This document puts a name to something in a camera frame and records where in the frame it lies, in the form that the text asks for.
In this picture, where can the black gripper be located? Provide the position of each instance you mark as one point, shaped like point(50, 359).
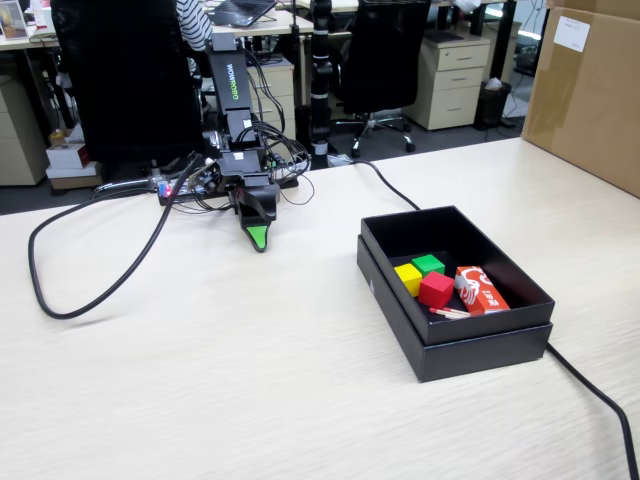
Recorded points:
point(241, 165)

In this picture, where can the yellow wooden cube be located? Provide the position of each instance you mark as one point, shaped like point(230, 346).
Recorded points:
point(407, 280)

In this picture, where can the green wooden cube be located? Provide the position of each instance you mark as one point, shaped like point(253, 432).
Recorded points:
point(429, 264)

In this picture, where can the red wooden cube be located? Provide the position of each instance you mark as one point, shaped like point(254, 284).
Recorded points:
point(436, 290)

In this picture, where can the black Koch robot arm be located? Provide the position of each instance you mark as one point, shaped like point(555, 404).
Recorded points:
point(231, 75)

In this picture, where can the black cardboard box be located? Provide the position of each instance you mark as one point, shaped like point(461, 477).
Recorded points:
point(425, 235)

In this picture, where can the flat white box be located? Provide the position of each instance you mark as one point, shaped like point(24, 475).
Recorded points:
point(75, 176)

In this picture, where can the white and red box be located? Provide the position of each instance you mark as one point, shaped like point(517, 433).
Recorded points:
point(67, 156)

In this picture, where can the black open box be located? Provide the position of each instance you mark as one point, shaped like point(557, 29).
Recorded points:
point(475, 357)

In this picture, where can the large brown cardboard box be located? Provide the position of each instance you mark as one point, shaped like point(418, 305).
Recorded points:
point(585, 100)

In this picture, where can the robot controller board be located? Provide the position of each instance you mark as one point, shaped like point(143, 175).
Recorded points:
point(170, 190)

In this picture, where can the black pole with white bands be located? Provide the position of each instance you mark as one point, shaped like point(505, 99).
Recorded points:
point(321, 75)

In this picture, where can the beige office desk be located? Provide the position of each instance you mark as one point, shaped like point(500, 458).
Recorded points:
point(270, 29)

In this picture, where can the wide black office chair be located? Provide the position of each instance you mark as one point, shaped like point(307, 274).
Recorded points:
point(130, 75)

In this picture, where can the black swivel office chair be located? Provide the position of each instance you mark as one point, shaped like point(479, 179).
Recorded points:
point(385, 55)

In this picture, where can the person in striped shirt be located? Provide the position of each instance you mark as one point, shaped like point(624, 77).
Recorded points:
point(195, 22)

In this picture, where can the black laptop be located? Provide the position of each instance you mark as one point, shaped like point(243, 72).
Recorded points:
point(240, 12)

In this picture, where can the yellow tape roll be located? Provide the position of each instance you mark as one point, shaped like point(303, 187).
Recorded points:
point(57, 137)

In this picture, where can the beige three-drawer cabinet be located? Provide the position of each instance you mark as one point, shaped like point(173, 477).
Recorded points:
point(450, 85)

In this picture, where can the orange matchbox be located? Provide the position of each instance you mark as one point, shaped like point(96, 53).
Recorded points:
point(482, 292)

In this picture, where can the plain beige cabinet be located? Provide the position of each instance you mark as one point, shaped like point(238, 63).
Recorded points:
point(20, 150)

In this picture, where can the black trash bin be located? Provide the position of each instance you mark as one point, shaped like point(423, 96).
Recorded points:
point(492, 105)

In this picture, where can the desk with black legs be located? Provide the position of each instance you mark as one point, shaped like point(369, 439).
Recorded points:
point(502, 45)

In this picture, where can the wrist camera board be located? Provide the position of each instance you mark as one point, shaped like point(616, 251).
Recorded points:
point(206, 177)

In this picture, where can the photo frame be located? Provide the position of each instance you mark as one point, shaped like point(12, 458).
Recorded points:
point(12, 20)

